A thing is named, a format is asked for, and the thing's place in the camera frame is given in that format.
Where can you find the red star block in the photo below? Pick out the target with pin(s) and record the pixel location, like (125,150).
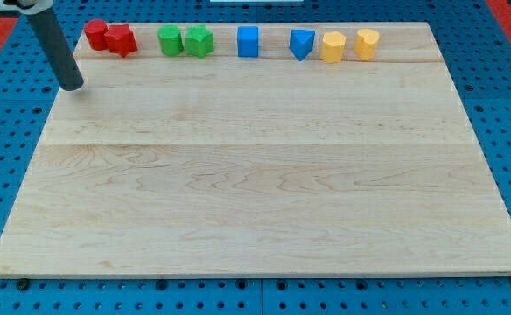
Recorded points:
(120,39)

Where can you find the green star block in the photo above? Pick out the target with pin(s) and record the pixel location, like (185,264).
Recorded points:
(199,41)

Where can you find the yellow heart block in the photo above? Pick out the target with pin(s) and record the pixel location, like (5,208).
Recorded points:
(365,44)

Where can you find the light wooden board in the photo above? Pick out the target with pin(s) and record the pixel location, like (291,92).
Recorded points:
(265,167)

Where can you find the blue triangle block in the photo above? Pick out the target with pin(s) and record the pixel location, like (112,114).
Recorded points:
(301,43)

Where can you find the yellow hexagon block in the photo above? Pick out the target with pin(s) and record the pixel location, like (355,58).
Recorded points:
(332,47)

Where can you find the green cylinder block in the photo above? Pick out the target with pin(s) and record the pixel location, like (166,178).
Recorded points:
(170,40)

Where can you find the red cylinder block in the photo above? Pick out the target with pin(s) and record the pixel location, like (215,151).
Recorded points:
(95,30)

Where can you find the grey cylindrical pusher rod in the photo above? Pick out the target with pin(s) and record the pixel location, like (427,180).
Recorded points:
(49,33)

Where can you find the blue cube block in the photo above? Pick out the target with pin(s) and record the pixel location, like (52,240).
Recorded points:
(248,41)

